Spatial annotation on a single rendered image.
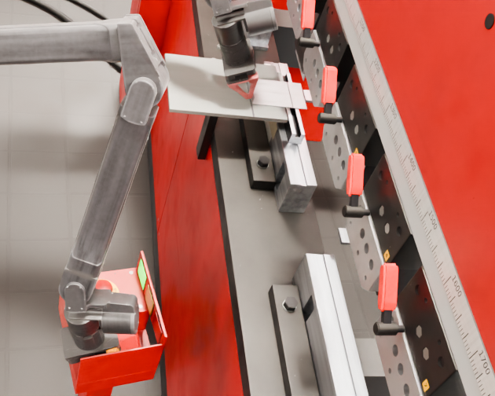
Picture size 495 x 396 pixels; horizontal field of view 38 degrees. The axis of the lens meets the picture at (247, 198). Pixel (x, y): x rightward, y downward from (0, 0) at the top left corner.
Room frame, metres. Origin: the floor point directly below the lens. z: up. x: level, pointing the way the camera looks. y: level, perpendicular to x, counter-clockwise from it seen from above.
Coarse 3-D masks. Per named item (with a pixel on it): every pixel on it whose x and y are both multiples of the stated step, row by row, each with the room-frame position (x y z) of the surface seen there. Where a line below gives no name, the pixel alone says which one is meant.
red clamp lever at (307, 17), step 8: (304, 0) 1.17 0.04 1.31; (312, 0) 1.18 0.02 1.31; (304, 8) 1.17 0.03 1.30; (312, 8) 1.17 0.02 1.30; (304, 16) 1.15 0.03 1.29; (312, 16) 1.16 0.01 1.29; (304, 24) 1.14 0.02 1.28; (312, 24) 1.15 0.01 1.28; (304, 32) 1.14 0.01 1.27; (304, 40) 1.12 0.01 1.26; (312, 40) 1.13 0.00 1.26; (312, 48) 1.13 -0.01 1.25
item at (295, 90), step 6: (288, 84) 1.32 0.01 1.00; (294, 84) 1.33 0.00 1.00; (300, 84) 1.33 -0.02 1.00; (294, 90) 1.30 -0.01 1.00; (300, 90) 1.31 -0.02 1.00; (294, 96) 1.29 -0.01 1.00; (300, 96) 1.29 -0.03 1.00; (294, 102) 1.26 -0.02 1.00; (300, 102) 1.27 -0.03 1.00; (300, 108) 1.25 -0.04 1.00; (306, 108) 1.26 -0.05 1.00
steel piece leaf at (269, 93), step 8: (264, 80) 1.30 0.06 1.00; (272, 80) 1.31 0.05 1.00; (256, 88) 1.26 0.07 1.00; (264, 88) 1.27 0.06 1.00; (272, 88) 1.28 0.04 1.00; (280, 88) 1.29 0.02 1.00; (256, 96) 1.24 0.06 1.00; (264, 96) 1.25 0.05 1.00; (272, 96) 1.26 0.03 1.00; (280, 96) 1.27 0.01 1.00; (288, 96) 1.28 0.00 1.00; (264, 104) 1.22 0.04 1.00; (272, 104) 1.23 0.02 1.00; (280, 104) 1.24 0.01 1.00; (288, 104) 1.25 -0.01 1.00
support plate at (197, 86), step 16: (176, 64) 1.24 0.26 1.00; (192, 64) 1.26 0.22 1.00; (208, 64) 1.28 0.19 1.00; (256, 64) 1.34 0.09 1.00; (176, 80) 1.19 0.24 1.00; (192, 80) 1.21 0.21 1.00; (208, 80) 1.23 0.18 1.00; (224, 80) 1.25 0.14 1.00; (176, 96) 1.14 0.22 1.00; (192, 96) 1.16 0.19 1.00; (208, 96) 1.18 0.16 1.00; (224, 96) 1.20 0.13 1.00; (240, 96) 1.22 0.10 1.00; (176, 112) 1.10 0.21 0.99; (192, 112) 1.12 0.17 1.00; (208, 112) 1.13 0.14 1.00; (224, 112) 1.15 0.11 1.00; (240, 112) 1.17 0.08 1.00; (256, 112) 1.19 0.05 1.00; (272, 112) 1.21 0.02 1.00
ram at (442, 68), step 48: (336, 0) 1.15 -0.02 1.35; (384, 0) 1.00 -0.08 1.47; (432, 0) 0.89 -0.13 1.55; (480, 0) 0.81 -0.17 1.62; (384, 48) 0.94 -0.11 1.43; (432, 48) 0.84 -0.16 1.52; (480, 48) 0.76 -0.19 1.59; (432, 96) 0.79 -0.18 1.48; (480, 96) 0.72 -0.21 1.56; (384, 144) 0.83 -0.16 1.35; (432, 144) 0.74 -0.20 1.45; (480, 144) 0.68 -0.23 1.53; (432, 192) 0.69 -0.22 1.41; (480, 192) 0.63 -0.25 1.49; (480, 240) 0.59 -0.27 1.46; (432, 288) 0.60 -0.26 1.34; (480, 288) 0.55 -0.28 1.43; (480, 336) 0.51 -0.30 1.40
